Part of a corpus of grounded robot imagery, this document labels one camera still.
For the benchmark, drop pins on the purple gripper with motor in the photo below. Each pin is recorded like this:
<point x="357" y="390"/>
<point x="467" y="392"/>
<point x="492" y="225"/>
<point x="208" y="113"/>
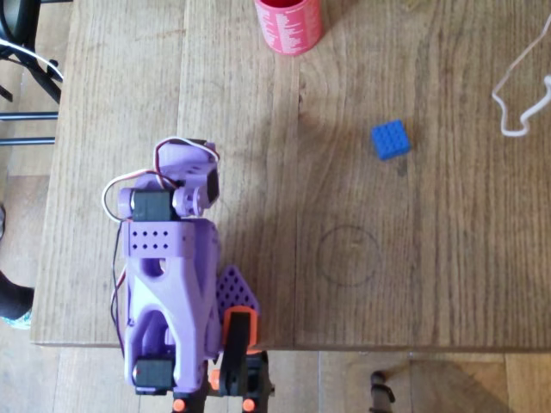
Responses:
<point x="195" y="167"/>

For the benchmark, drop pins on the blue toy brick block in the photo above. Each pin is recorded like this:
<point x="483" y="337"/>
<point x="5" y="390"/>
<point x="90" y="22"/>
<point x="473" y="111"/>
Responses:
<point x="391" y="139"/>

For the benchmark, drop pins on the purple robot arm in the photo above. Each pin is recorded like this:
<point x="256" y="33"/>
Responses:
<point x="172" y="292"/>

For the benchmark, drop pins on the red cup with white print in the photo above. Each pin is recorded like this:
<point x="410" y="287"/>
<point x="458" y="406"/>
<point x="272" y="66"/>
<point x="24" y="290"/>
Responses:
<point x="289" y="26"/>

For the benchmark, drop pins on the black chair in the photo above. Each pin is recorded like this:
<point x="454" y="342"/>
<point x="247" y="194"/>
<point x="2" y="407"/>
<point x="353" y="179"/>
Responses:
<point x="26" y="116"/>

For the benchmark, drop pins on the black and orange clamp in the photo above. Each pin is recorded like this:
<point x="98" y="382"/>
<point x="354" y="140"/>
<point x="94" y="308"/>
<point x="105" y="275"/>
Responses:
<point x="236" y="344"/>
<point x="179" y="404"/>

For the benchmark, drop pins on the person in black clothing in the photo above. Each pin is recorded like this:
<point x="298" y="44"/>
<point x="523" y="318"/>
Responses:
<point x="13" y="297"/>

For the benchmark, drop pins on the purple perforated base plate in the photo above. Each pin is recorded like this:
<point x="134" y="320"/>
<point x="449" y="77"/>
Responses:
<point x="234" y="288"/>

